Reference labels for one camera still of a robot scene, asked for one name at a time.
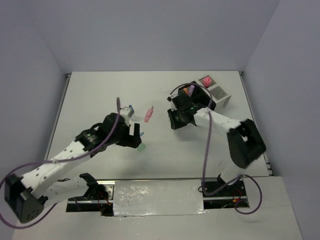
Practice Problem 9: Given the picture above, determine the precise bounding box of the green marker cap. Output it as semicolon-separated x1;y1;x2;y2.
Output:
137;143;146;152

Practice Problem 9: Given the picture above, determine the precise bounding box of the purple highlighter pen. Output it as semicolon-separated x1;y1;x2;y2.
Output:
188;85;195;97

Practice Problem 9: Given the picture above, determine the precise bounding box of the pink capped colourful tube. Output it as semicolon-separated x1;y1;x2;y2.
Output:
202;76;213;88

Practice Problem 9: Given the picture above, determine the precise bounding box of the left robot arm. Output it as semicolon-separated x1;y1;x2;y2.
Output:
4;111;142;224

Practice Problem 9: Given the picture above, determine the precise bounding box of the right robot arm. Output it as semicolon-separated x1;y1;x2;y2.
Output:
167;93;266;196

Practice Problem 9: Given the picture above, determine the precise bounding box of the black organizer container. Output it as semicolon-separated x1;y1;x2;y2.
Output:
178;85;216;111

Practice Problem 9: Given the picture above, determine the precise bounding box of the blue spray bottle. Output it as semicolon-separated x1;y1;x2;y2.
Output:
129;105;137;122

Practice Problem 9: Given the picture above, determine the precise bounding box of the pink highlighter pen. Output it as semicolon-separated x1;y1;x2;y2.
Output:
144;105;154;123

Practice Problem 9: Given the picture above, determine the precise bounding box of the white organizer container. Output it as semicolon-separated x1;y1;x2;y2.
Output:
196;75;231;111

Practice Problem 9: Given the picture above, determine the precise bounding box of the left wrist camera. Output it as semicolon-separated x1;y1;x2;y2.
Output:
120;106;131;122

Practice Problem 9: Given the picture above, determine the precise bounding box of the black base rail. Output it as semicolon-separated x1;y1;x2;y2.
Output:
66;179;249;217

